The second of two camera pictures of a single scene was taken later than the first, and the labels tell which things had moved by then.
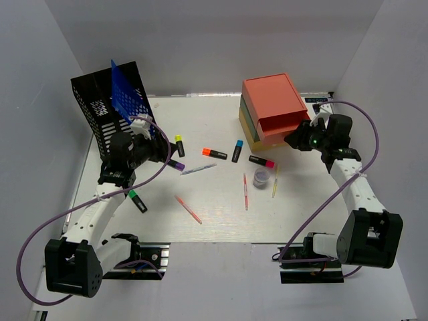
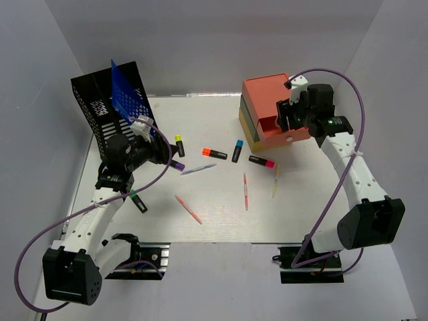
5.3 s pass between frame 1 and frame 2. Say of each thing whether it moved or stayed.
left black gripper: stayed
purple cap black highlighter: stayed
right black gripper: moved
